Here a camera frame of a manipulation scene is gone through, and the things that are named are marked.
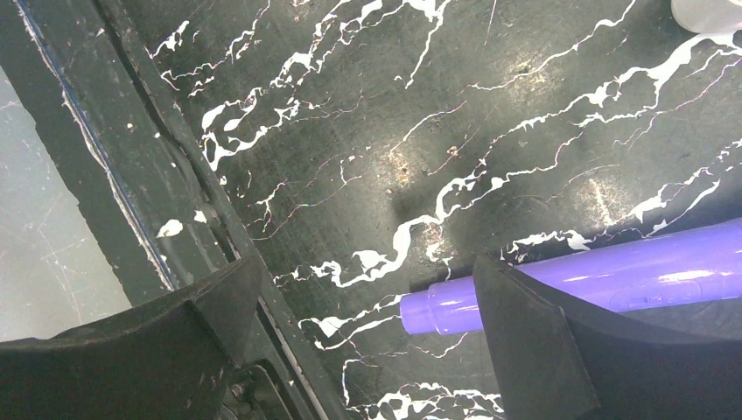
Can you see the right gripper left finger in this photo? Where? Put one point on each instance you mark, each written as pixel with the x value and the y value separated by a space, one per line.
pixel 170 358

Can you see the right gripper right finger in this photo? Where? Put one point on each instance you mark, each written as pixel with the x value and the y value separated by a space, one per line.
pixel 556 356

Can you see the purple microphone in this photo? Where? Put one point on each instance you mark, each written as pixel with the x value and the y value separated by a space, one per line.
pixel 696 265

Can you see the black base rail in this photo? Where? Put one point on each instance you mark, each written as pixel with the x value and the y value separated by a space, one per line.
pixel 127 209

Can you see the white pvc pipe frame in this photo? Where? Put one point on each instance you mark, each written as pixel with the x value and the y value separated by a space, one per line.
pixel 707 16

